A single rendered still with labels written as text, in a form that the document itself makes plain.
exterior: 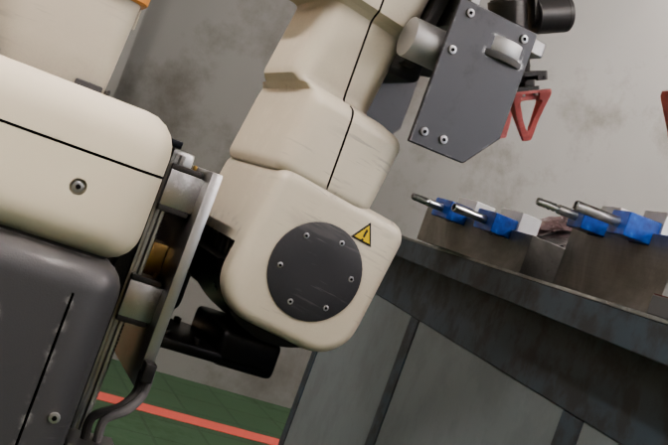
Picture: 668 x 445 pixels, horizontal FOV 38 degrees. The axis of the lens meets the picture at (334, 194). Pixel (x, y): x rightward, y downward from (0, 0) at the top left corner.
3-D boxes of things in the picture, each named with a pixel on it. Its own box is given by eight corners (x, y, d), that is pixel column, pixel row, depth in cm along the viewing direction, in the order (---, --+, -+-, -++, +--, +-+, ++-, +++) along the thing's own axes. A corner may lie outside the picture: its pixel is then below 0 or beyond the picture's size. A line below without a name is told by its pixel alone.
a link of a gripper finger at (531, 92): (528, 136, 146) (525, 74, 145) (555, 139, 140) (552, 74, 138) (488, 141, 144) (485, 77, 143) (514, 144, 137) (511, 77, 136)
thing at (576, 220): (537, 222, 115) (552, 180, 116) (521, 220, 120) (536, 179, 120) (631, 258, 118) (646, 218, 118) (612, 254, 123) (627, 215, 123)
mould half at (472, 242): (519, 273, 128) (547, 196, 128) (416, 238, 151) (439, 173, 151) (751, 362, 152) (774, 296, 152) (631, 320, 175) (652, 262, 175)
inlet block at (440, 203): (415, 216, 138) (427, 180, 138) (397, 211, 142) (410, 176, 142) (483, 242, 144) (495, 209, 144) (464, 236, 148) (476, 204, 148)
